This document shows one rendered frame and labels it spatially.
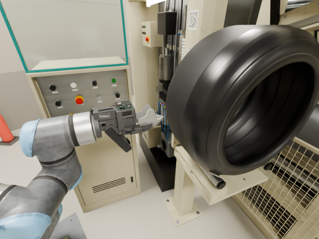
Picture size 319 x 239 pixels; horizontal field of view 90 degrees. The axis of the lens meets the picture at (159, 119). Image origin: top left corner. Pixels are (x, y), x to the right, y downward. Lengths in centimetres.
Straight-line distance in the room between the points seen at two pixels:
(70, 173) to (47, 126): 14
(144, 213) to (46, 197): 131
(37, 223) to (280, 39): 73
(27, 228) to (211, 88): 52
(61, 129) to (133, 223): 133
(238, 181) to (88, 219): 133
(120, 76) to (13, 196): 86
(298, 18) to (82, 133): 97
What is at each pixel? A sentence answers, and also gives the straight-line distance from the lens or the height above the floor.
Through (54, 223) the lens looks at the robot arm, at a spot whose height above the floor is 81.
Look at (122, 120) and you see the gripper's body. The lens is 46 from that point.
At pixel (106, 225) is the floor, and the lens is 172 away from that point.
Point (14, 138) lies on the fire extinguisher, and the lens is 322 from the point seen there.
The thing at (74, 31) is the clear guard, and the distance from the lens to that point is 107.
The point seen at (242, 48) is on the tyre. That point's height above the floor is 143.
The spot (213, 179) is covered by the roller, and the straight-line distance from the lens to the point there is 78.
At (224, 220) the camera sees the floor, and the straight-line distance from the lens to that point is 177.
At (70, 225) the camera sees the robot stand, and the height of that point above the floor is 60.
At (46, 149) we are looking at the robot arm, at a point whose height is 123.
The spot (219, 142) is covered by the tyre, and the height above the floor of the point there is 117.
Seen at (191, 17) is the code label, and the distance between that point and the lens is 90.
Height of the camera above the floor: 149
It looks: 30 degrees down
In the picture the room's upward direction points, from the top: straight up
